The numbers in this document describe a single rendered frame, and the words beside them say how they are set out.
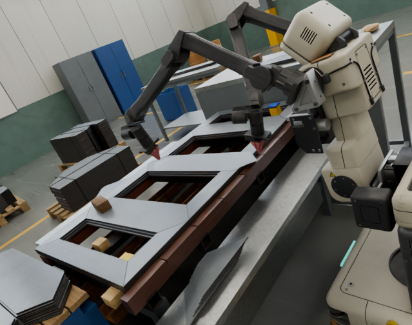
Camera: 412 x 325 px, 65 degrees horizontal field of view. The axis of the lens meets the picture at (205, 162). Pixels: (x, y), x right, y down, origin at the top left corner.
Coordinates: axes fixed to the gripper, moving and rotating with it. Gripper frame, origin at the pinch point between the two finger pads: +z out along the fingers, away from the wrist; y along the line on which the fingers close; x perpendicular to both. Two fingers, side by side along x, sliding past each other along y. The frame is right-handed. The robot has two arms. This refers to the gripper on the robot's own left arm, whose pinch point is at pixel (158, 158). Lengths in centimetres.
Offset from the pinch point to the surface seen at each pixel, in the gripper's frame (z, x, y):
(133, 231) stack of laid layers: 5.4, 12.9, 38.7
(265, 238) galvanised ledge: 24, 60, 19
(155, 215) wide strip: 5.9, 18.1, 28.9
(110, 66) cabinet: 88, -704, -474
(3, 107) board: 15, -785, -201
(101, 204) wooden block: 1.6, -17.6, 30.6
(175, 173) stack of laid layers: 15.8, -3.5, -4.5
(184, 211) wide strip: 6.8, 31.3, 23.9
